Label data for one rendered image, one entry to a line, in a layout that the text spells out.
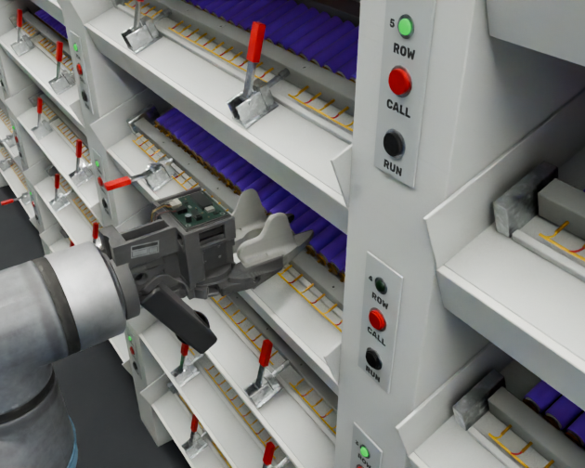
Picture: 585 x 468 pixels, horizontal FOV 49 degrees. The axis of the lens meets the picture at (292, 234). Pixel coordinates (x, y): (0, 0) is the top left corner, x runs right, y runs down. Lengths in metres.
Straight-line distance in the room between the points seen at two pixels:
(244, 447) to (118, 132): 0.53
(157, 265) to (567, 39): 0.40
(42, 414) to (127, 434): 0.96
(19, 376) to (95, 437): 1.01
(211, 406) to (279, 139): 0.63
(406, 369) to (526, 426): 0.11
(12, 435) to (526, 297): 0.43
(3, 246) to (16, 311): 1.72
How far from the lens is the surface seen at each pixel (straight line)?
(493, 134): 0.43
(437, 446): 0.59
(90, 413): 1.64
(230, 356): 0.93
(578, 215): 0.44
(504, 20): 0.38
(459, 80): 0.39
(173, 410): 1.40
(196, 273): 0.61
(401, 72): 0.42
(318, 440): 0.82
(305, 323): 0.68
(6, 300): 0.57
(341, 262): 0.70
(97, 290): 0.57
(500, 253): 0.46
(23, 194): 2.18
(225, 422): 1.11
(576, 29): 0.35
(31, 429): 0.62
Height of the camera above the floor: 1.19
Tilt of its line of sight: 34 degrees down
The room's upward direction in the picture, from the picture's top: straight up
